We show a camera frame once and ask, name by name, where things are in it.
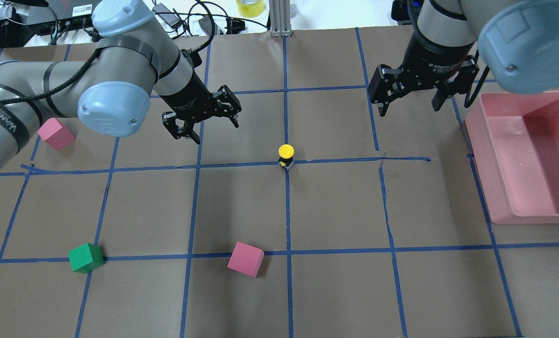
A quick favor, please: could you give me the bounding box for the pink plastic bin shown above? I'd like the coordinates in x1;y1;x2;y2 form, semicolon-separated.
466;91;559;224

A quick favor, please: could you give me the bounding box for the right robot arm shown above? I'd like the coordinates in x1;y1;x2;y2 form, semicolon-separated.
367;0;559;116

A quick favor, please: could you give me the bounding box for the yellow tape roll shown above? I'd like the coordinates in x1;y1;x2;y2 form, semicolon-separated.
236;0;266;18

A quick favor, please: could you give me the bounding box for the green cube near left arm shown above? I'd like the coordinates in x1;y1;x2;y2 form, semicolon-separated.
68;243;105;274

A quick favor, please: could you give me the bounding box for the yellow push button switch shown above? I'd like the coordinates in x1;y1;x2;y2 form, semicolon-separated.
278;144;295;172

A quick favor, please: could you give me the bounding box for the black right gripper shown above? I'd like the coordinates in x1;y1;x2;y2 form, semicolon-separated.
368;55;479;117

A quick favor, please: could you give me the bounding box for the pink cube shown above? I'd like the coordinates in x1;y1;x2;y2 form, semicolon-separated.
226;241;265;278
37;118;76;151

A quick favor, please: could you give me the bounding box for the pink cube near centre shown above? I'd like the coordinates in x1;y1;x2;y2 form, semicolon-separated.
226;241;265;278

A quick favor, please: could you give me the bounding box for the pink cube far side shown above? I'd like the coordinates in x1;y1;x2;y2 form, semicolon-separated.
37;118;76;151

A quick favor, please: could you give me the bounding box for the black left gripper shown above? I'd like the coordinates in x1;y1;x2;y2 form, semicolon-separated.
161;85;242;145

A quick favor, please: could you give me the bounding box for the aluminium frame post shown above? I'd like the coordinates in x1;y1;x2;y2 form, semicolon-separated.
269;0;293;37

